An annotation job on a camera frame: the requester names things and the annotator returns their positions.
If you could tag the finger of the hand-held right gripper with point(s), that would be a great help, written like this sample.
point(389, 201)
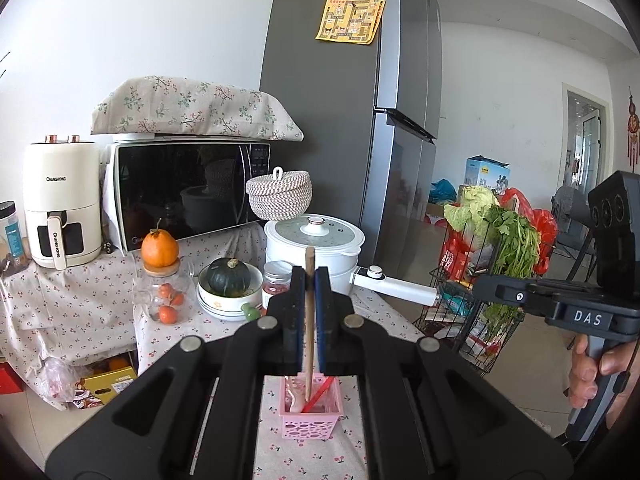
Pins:
point(500, 291)

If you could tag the white plastic spoon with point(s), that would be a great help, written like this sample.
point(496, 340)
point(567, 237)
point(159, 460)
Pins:
point(295, 396)

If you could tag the glass canister with blue label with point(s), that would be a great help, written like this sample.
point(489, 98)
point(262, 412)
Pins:
point(12, 240)

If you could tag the small red printed bag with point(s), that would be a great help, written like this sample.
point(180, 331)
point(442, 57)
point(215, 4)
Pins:
point(454, 257)

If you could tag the cherry print tablecloth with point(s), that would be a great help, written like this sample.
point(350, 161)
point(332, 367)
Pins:
point(200, 335)

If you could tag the small green ceramic piece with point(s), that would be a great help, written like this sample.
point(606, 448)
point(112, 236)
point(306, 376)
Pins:
point(249, 312)

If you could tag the napa cabbage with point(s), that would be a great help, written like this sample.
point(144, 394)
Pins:
point(470, 207)

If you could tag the floral fabric cover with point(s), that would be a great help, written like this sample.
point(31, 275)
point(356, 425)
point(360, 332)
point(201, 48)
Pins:
point(195, 107)

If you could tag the wooden chopstick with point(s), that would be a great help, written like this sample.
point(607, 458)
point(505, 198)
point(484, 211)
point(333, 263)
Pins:
point(310, 310)

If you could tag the plastic jar of red berries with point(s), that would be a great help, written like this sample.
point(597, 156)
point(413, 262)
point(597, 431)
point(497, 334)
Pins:
point(276, 285)

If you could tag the blue plastic bag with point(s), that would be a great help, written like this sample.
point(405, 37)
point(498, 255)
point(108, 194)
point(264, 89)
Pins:
point(442, 192)

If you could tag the glass door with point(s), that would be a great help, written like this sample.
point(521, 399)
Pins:
point(585, 140)

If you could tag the small orange persimmon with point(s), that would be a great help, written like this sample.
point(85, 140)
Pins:
point(165, 290)
point(168, 314)
point(177, 299)

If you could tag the large orange citrus fruit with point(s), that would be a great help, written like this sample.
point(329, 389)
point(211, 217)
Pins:
point(160, 250)

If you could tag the white electric pot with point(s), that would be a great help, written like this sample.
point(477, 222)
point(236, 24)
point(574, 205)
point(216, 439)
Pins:
point(320, 255)

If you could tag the bunch of leafy greens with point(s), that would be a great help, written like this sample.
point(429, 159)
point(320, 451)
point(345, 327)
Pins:
point(517, 245)

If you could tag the blue and white carton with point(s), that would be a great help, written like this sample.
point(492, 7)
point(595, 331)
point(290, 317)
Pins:
point(487, 175)

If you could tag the small-flower print cloth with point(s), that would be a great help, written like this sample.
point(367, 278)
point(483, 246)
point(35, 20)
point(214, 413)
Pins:
point(75, 310)

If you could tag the brown cardboard box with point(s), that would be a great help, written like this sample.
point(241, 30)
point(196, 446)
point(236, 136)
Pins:
point(436, 215)

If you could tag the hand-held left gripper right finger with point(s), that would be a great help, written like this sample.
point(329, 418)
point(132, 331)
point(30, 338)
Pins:
point(332, 320)

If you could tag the person's right hand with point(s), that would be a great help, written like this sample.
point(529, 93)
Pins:
point(580, 375)

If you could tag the cream air fryer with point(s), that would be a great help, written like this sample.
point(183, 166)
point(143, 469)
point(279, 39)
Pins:
point(60, 200)

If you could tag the green pumpkin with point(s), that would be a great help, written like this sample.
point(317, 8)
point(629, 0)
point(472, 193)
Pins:
point(227, 277)

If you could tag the red hanging ornament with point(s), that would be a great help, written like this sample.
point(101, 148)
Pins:
point(634, 130)

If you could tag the large red plastic bag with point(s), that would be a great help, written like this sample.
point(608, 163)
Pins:
point(545, 230)

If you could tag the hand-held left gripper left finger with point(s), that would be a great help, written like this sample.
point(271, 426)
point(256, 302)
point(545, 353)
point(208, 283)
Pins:
point(287, 320)

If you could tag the glass jar with wooden lid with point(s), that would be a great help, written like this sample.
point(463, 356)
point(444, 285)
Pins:
point(150, 300)

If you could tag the pink perforated plastic basket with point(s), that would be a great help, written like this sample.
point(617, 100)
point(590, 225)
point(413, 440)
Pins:
point(310, 427)

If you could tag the grey chair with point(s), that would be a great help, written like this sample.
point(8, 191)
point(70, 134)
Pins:
point(570, 215)

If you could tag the grey refrigerator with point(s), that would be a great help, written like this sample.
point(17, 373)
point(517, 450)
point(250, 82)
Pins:
point(325, 110)

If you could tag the woven lidded basket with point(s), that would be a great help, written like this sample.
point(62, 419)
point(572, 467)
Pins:
point(280, 197)

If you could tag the black power plug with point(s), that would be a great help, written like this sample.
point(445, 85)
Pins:
point(108, 248)

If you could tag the red box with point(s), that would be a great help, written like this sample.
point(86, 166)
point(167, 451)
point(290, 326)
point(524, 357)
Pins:
point(10, 377)

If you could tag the yellow fruit carton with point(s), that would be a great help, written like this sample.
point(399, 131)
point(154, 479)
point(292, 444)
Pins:
point(112, 385)

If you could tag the black and white microwave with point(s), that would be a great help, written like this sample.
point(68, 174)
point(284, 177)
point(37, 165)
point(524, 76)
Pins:
point(175, 195)

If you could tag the red utensil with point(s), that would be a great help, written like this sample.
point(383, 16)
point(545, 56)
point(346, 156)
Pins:
point(320, 394)

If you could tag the yellow paper sheet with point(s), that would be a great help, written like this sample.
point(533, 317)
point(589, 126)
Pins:
point(350, 20)

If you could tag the clear plastic bag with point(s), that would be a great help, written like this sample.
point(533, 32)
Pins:
point(60, 380)

